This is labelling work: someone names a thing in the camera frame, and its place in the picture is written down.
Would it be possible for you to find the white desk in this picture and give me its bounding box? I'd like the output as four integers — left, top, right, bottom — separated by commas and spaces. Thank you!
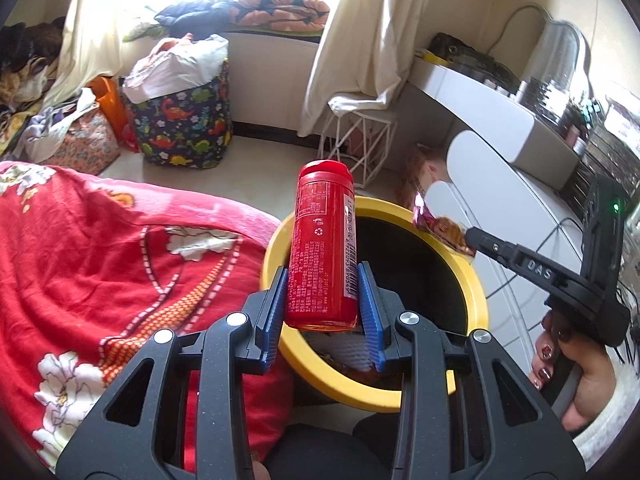
407, 55, 583, 191

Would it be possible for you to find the white wire stool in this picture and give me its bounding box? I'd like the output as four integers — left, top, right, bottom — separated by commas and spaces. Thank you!
317, 95, 401, 188

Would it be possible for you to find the camouflage bag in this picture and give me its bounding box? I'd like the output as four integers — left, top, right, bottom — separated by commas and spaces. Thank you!
431, 32, 521, 93

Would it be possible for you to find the orange patterned quilt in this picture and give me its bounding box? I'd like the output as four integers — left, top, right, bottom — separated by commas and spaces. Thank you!
230, 0, 332, 31

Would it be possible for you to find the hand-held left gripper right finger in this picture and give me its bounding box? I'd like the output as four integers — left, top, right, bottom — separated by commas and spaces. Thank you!
357, 261, 586, 480

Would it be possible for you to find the purple snack packet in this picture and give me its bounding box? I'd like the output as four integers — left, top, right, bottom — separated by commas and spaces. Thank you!
412, 191, 478, 257

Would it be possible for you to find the person's right forearm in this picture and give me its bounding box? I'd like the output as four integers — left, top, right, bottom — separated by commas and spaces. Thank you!
572, 395, 640, 466

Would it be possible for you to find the red floral blanket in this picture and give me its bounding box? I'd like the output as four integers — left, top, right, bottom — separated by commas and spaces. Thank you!
0, 160, 296, 476

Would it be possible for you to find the tan cream cloth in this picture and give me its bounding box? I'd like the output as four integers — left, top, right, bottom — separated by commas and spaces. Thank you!
0, 57, 48, 106

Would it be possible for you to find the clear cosmetics organizer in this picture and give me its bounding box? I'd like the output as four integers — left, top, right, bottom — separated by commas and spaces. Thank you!
515, 77, 588, 128

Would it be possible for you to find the pink cardboard box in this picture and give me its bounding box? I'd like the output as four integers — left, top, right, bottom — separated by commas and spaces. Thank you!
397, 142, 453, 211

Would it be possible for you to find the yellow packet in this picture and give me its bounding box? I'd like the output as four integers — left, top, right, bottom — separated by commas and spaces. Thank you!
414, 49, 451, 66

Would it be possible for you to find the pile of black clothes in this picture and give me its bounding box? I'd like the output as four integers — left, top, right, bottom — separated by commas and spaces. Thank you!
0, 15, 68, 73

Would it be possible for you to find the person's right hand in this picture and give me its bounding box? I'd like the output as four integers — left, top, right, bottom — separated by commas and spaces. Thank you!
530, 310, 618, 433

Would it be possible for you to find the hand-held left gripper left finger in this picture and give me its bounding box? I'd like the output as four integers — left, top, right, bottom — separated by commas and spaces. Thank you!
55, 265, 291, 480

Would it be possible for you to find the brown patterned blanket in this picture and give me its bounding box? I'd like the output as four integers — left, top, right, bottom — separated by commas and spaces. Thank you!
0, 105, 36, 158

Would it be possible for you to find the red drink can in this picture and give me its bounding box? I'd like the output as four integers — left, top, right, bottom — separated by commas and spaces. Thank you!
284, 159, 362, 333

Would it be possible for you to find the yellow rimmed trash bin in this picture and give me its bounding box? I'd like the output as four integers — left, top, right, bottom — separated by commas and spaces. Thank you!
260, 196, 490, 413

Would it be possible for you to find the pink floral bag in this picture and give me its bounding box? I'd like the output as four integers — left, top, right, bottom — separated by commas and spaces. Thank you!
47, 107, 122, 176

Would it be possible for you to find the dark blue jacket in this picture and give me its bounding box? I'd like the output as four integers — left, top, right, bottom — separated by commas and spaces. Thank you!
154, 0, 241, 28

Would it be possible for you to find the white cloth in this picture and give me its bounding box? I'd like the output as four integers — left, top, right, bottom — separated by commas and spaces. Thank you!
121, 34, 230, 103

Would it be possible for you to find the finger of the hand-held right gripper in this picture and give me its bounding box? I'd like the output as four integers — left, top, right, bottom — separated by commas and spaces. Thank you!
464, 226, 563, 293

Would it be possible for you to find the orange bag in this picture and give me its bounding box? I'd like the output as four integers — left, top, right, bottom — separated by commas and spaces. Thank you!
87, 76, 141, 153

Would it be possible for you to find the orange red cloth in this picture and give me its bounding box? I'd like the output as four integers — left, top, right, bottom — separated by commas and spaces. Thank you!
150, 34, 196, 58

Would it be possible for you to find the floral bag with clothes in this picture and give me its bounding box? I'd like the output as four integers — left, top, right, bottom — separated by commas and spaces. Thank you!
22, 87, 98, 161

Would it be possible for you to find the cream curtain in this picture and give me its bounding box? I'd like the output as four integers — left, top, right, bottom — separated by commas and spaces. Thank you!
42, 0, 151, 108
300, 0, 426, 136

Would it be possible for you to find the dinosaur print laundry basket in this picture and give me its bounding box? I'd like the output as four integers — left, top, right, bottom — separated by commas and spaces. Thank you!
122, 60, 235, 168

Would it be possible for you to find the green cushion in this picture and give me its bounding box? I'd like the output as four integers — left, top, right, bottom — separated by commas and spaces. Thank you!
122, 22, 168, 43

